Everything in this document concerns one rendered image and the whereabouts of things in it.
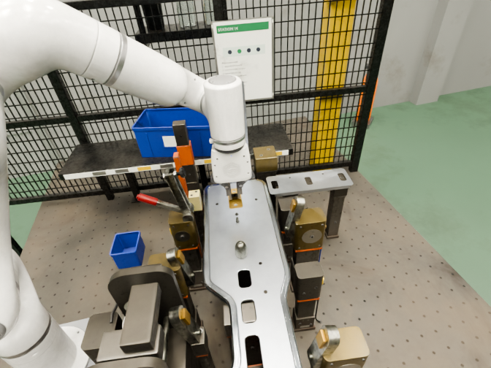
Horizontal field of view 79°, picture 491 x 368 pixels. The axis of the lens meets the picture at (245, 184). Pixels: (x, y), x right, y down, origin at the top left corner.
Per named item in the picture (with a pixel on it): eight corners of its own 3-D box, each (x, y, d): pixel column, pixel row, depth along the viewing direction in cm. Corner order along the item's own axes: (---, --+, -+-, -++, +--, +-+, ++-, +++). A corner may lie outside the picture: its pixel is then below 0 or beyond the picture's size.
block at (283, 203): (310, 261, 115) (317, 207, 98) (280, 264, 115) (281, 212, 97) (305, 246, 121) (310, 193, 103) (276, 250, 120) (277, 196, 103)
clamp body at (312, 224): (324, 290, 106) (337, 220, 84) (291, 294, 105) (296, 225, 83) (319, 274, 111) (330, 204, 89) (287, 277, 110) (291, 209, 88)
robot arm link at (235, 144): (209, 144, 69) (210, 155, 71) (247, 139, 70) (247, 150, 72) (208, 126, 76) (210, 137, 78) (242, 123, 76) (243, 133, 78)
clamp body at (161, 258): (203, 342, 94) (180, 271, 71) (169, 346, 94) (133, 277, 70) (203, 321, 99) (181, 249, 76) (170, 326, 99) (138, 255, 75)
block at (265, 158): (277, 225, 130) (278, 156, 107) (259, 228, 130) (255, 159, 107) (273, 213, 136) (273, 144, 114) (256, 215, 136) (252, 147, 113)
